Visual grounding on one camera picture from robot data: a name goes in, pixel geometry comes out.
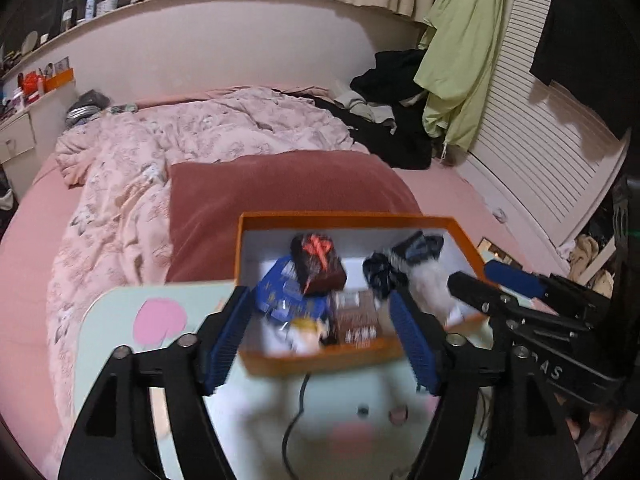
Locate blue snack packet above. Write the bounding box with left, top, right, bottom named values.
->
left=254, top=255, right=333, bottom=328

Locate white louvered door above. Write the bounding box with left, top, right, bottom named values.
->
left=457, top=0, right=631, bottom=261

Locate beige cloth bundle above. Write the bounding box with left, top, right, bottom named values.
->
left=570, top=234, right=616, bottom=296

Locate dark brown snack packet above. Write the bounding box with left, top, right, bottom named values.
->
left=290, top=232, right=348, bottom=297

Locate pink floral duvet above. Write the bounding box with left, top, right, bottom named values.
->
left=45, top=86, right=371, bottom=411

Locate brown printed packet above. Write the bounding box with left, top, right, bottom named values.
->
left=334, top=290, right=393, bottom=348

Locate dark red pillow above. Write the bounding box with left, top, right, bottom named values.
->
left=165, top=150, right=426, bottom=283

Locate red container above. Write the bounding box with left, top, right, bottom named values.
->
left=22, top=71, right=46, bottom=103

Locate orange cardboard box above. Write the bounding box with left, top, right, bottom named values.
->
left=232, top=211, right=501, bottom=378

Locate person's right hand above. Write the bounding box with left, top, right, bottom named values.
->
left=565, top=406, right=637, bottom=442

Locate light green hanging garment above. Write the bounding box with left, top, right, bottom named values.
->
left=415, top=0, right=516, bottom=153

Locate small orange storage box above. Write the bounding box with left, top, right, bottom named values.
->
left=44, top=67, right=76, bottom=93

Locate black hanging garment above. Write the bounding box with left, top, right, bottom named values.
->
left=529, top=0, right=640, bottom=141

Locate doll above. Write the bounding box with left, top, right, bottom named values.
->
left=362, top=230, right=481, bottom=328

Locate white drawer cabinet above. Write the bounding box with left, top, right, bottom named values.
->
left=0, top=80, right=78, bottom=201

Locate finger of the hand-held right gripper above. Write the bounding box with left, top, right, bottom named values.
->
left=484, top=259, right=552, bottom=302
left=446, top=270, right=512, bottom=319

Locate dark grey bag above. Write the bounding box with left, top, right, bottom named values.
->
left=64, top=89, right=112, bottom=128

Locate pile of black clothes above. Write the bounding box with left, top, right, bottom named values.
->
left=305, top=49, right=436, bottom=171

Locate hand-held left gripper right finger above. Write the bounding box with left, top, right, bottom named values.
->
left=389, top=290, right=583, bottom=480

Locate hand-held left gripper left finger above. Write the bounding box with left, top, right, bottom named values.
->
left=57, top=285, right=251, bottom=480

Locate yellow and white toy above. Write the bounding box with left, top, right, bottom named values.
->
left=277, top=317, right=333, bottom=356

